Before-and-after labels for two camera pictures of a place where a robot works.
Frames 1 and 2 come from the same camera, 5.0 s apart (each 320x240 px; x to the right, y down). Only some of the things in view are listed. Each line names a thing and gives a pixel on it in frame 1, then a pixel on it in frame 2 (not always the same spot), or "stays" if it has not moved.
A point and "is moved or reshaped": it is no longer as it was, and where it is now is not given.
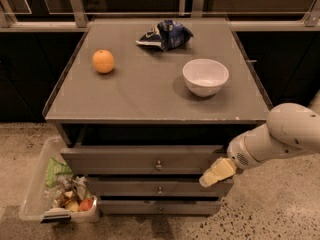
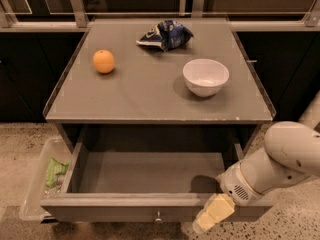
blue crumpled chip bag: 167,34 stays
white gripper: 238,152 -> 234,183
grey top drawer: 139,160 is moved or reshaped
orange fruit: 103,61 stays
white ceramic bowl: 204,76 stays
